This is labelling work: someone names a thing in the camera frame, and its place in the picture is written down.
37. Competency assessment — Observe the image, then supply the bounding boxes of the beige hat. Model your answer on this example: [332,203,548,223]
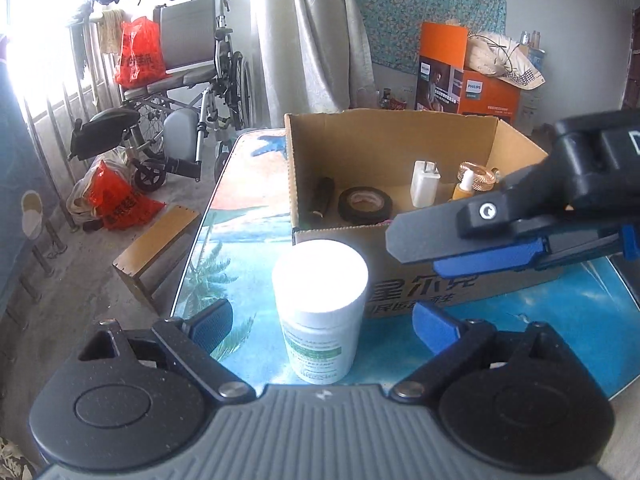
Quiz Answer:
[465,32,546,91]

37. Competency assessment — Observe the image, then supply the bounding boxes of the black electrical tape roll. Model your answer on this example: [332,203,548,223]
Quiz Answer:
[337,186,393,226]

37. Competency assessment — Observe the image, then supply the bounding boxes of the red plastic bag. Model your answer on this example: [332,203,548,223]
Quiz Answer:
[114,16,167,90]
[86,162,165,231]

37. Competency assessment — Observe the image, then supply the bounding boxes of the grey wheelchair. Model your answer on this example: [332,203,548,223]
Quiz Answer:
[68,0,255,193]

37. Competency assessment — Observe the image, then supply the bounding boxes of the white grey curtain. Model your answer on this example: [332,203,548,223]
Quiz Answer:
[250,0,378,127]

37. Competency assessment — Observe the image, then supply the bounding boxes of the red plastic bag lower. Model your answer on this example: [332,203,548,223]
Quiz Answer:
[86,162,165,231]

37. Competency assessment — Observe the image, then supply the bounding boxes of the brown cardboard box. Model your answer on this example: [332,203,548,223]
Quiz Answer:
[283,107,564,320]

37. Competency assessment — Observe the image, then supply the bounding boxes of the dark jar gold lid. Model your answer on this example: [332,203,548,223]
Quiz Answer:
[458,162,498,192]

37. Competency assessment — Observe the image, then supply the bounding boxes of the wooden stool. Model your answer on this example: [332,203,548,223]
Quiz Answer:
[112,205,201,313]

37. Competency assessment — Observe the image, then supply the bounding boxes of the white charger plug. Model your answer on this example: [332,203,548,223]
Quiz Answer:
[410,160,440,208]

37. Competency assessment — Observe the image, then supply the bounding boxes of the metal railing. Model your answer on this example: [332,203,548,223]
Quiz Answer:
[20,15,122,259]

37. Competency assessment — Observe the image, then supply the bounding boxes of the green dropper bottle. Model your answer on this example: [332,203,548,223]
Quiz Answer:
[451,169,475,200]

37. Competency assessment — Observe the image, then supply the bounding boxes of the white supplement bottle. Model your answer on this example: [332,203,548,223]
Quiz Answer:
[271,240,369,385]

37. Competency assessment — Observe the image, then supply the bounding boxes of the red plastic bag upper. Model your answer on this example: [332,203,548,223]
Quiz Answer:
[114,16,167,90]

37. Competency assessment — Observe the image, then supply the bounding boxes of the orange Philips box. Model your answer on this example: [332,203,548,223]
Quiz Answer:
[414,22,520,124]

